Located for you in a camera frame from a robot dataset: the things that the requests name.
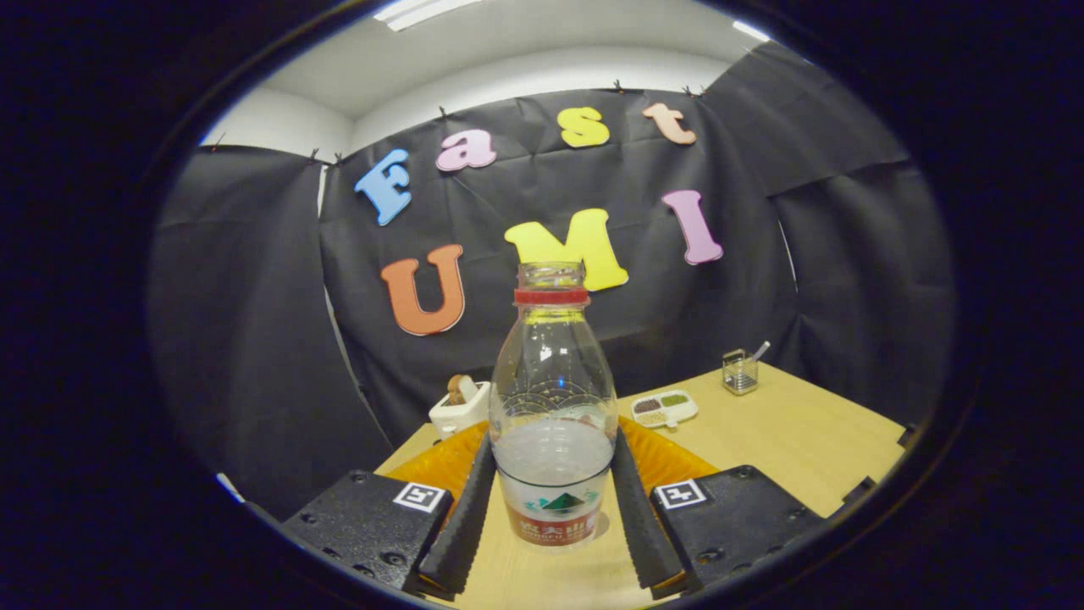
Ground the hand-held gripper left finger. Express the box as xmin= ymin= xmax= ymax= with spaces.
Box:
xmin=282 ymin=421 xmax=497 ymax=598

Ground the wooden table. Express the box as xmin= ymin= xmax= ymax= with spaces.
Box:
xmin=373 ymin=363 xmax=909 ymax=607

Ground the white square container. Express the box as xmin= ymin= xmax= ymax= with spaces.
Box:
xmin=429 ymin=375 xmax=494 ymax=440

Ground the black backdrop cloth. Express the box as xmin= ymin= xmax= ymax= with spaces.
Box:
xmin=148 ymin=41 xmax=956 ymax=522

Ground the clear glass holder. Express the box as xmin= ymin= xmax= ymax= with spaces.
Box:
xmin=722 ymin=348 xmax=760 ymax=397

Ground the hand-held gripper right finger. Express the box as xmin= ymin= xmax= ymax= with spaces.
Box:
xmin=611 ymin=419 xmax=827 ymax=601

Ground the clear plastic juice bottle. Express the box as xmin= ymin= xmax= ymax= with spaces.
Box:
xmin=489 ymin=262 xmax=619 ymax=550

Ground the long ceiling light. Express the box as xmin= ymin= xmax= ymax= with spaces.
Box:
xmin=373 ymin=0 xmax=484 ymax=32

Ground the white divided snack tray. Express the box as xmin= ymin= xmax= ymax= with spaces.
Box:
xmin=631 ymin=390 xmax=700 ymax=430

